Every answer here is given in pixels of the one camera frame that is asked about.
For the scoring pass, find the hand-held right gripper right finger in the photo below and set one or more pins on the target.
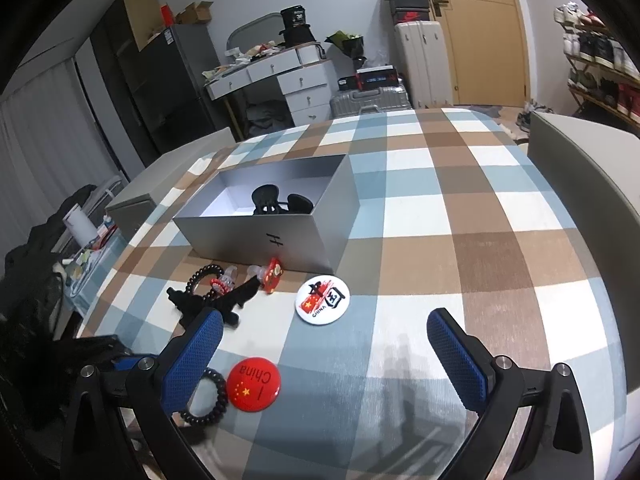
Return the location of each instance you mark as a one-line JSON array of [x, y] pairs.
[[457, 365]]

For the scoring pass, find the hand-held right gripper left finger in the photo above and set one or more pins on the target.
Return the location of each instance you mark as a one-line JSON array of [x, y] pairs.
[[192, 360]]

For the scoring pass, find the long black hair clip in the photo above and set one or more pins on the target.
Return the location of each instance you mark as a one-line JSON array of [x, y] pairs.
[[190, 302]]

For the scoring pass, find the red round badge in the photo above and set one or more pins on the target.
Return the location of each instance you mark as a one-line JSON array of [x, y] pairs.
[[254, 384]]

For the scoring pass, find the clear red bead hair clip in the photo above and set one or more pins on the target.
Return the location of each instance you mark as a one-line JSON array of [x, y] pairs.
[[224, 282]]

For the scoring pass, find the grey metal box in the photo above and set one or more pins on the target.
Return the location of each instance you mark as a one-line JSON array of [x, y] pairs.
[[260, 240]]

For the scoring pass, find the white round badge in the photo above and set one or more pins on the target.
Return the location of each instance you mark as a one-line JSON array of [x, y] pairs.
[[322, 301]]

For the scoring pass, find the black hair claw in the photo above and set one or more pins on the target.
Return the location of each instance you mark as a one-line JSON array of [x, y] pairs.
[[267, 200]]

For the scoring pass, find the black oval hair clip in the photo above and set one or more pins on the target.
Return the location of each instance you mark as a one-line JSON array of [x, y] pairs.
[[300, 203]]

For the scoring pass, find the checked blanket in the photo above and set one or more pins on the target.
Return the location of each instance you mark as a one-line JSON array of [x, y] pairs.
[[425, 210]]

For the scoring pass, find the dark clothing pile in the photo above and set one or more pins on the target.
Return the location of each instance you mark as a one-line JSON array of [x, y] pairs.
[[30, 310]]

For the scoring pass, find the sneakers on floor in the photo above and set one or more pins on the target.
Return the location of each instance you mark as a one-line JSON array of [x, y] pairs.
[[532, 115]]

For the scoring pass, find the grey curtain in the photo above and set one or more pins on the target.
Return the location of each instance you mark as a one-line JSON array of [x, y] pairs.
[[45, 135]]

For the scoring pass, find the dark grey fridge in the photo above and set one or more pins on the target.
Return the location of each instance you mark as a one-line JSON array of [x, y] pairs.
[[170, 85]]

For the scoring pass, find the silver suitcase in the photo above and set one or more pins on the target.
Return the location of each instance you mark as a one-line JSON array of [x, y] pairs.
[[370, 102]]

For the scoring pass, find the white desk with drawers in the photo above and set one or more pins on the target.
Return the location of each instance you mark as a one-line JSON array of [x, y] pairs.
[[300, 85]]

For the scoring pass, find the black red flat box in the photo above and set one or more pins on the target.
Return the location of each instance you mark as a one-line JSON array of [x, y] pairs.
[[377, 77]]

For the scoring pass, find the wooden shoe rack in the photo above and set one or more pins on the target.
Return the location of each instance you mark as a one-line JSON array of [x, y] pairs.
[[580, 92]]

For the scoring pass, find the white suitcase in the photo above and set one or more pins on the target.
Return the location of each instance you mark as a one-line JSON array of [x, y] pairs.
[[420, 65]]

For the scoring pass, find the small black box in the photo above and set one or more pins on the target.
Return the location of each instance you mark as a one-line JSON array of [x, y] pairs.
[[347, 83]]

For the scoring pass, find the desk clutter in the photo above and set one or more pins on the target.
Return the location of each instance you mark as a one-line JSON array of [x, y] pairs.
[[250, 55]]

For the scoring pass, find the wooden door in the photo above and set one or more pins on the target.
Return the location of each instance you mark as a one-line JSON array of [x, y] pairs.
[[480, 35]]

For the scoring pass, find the arched mirror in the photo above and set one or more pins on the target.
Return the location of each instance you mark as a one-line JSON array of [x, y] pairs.
[[250, 30]]

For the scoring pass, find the black wrapped bouquet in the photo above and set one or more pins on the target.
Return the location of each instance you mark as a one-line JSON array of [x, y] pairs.
[[350, 45]]

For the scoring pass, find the rows of shoes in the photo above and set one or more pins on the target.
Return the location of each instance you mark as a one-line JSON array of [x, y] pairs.
[[595, 47]]

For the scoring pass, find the small cardboard boxes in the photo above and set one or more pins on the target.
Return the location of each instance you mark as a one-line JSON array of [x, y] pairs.
[[192, 12]]

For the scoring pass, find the large cardboard box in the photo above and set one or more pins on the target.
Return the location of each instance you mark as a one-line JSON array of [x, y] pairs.
[[145, 15]]

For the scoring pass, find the black round boxes stack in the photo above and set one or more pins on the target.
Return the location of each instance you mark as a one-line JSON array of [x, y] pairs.
[[297, 25]]

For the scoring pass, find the black red shoe box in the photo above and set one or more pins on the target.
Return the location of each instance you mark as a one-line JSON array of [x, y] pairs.
[[411, 15]]

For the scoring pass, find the grey shoe box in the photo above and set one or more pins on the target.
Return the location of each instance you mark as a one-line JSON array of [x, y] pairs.
[[407, 1]]

